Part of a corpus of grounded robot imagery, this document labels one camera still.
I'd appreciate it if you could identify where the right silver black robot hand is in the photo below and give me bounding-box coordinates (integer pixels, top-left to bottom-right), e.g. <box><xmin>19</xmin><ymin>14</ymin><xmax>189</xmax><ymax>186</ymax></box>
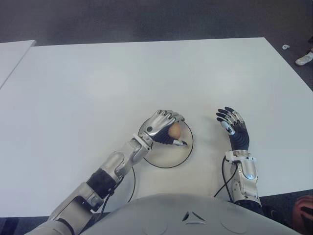
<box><xmin>215</xmin><ymin>106</ymin><xmax>250</xmax><ymax>150</ymax></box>

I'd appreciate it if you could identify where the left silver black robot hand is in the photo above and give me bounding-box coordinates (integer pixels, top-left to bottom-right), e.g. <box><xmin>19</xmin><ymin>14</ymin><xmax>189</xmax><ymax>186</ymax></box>
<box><xmin>138</xmin><ymin>109</ymin><xmax>188</xmax><ymax>148</ymax></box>

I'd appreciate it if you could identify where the yellow red apple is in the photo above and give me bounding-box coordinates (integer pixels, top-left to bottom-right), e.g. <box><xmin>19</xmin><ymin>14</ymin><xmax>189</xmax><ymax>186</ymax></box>
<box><xmin>168</xmin><ymin>123</ymin><xmax>182</xmax><ymax>139</ymax></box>

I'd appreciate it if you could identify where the white plate with black rim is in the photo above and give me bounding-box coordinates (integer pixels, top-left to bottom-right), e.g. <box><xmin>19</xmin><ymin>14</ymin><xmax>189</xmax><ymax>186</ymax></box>
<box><xmin>137</xmin><ymin>117</ymin><xmax>194</xmax><ymax>169</ymax></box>

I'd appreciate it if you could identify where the grey white robot torso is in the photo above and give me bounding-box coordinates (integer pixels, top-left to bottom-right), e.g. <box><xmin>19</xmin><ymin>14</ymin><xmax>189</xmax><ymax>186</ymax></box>
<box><xmin>80</xmin><ymin>192</ymin><xmax>298</xmax><ymax>235</ymax></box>

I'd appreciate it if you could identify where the person's bare hand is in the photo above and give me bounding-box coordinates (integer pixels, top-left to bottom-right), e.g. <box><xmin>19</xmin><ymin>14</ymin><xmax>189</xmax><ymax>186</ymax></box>
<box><xmin>293</xmin><ymin>195</ymin><xmax>313</xmax><ymax>230</ymax></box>

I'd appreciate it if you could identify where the white sneaker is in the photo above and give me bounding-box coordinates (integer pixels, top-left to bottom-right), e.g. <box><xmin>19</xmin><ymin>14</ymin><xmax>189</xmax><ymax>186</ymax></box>
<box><xmin>295</xmin><ymin>51</ymin><xmax>313</xmax><ymax>66</ymax></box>

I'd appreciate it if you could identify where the neighbouring white table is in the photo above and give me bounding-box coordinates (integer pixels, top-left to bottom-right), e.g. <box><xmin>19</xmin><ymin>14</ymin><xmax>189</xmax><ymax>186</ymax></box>
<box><xmin>0</xmin><ymin>39</ymin><xmax>37</xmax><ymax>90</ymax></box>

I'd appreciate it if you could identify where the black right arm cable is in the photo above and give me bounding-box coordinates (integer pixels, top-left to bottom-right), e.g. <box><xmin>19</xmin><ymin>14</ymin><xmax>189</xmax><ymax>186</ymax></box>
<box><xmin>214</xmin><ymin>156</ymin><xmax>240</xmax><ymax>198</ymax></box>

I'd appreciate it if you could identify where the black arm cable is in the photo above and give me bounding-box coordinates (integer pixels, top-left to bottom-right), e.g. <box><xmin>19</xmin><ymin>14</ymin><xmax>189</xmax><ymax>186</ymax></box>
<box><xmin>100</xmin><ymin>168</ymin><xmax>136</xmax><ymax>215</ymax></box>
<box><xmin>214</xmin><ymin>156</ymin><xmax>240</xmax><ymax>198</ymax></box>

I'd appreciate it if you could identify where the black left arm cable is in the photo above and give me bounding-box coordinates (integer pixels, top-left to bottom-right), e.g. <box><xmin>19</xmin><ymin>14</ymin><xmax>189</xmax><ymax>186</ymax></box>
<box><xmin>100</xmin><ymin>168</ymin><xmax>136</xmax><ymax>215</ymax></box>

